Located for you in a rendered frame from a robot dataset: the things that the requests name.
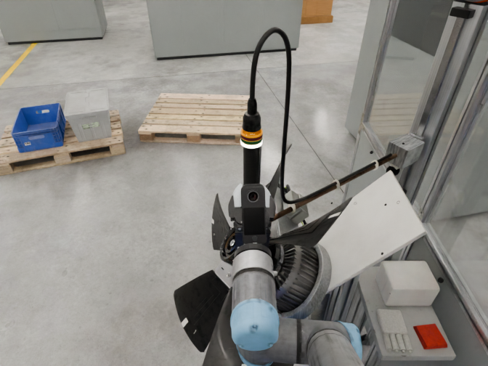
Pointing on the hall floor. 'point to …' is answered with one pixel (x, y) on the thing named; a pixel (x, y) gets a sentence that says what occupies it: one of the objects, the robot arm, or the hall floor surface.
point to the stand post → (340, 301)
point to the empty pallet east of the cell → (195, 118)
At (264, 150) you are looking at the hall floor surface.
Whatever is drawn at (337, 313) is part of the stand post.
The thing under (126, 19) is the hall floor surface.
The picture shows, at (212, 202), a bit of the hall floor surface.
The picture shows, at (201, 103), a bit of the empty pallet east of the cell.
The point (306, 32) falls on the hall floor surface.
